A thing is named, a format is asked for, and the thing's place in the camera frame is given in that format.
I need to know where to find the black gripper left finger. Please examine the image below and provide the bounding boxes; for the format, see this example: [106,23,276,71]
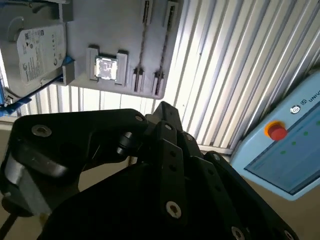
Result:
[9,101,189,232]

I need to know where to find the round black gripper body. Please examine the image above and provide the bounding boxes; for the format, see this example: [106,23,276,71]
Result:
[39,131,233,240]

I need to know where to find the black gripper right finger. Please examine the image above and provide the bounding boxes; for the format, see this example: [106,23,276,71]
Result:
[170,102,300,240]

